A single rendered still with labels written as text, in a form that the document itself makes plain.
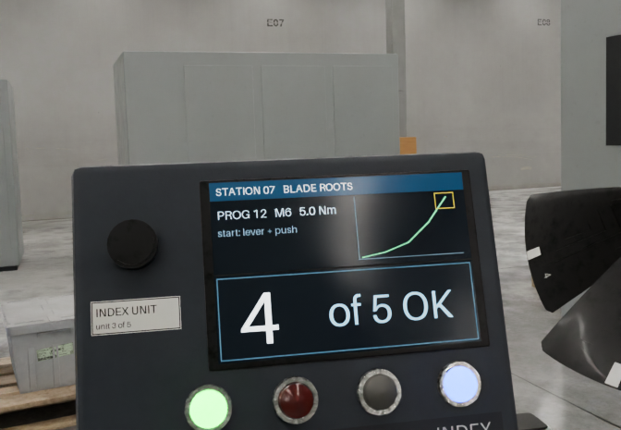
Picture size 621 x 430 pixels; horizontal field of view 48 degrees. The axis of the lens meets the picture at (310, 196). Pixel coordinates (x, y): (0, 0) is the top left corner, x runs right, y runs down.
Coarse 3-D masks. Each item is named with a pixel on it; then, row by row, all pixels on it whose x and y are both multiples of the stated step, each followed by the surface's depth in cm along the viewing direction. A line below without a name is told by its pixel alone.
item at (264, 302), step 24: (216, 288) 41; (240, 288) 41; (264, 288) 42; (288, 288) 42; (216, 312) 41; (240, 312) 41; (264, 312) 41; (288, 312) 42; (240, 336) 41; (264, 336) 41; (288, 336) 41; (240, 360) 41; (264, 360) 41
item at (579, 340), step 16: (608, 272) 101; (592, 288) 101; (608, 288) 100; (576, 304) 101; (592, 304) 100; (608, 304) 98; (560, 320) 101; (576, 320) 100; (592, 320) 98; (608, 320) 97; (560, 336) 100; (576, 336) 99; (592, 336) 97; (608, 336) 96; (560, 352) 99; (576, 352) 97; (592, 352) 96; (608, 352) 95; (576, 368) 96; (592, 368) 95; (608, 368) 94
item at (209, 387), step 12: (192, 396) 40; (204, 396) 39; (216, 396) 40; (228, 396) 40; (192, 408) 39; (204, 408) 39; (216, 408) 39; (228, 408) 40; (192, 420) 39; (204, 420) 39; (216, 420) 39; (228, 420) 40
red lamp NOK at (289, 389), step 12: (288, 384) 41; (300, 384) 40; (312, 384) 41; (276, 396) 40; (288, 396) 40; (300, 396) 40; (312, 396) 41; (276, 408) 40; (288, 408) 40; (300, 408) 40; (312, 408) 41; (288, 420) 40; (300, 420) 40
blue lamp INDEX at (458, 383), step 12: (444, 372) 42; (456, 372) 42; (468, 372) 42; (444, 384) 42; (456, 384) 42; (468, 384) 42; (480, 384) 42; (444, 396) 42; (456, 396) 42; (468, 396) 42
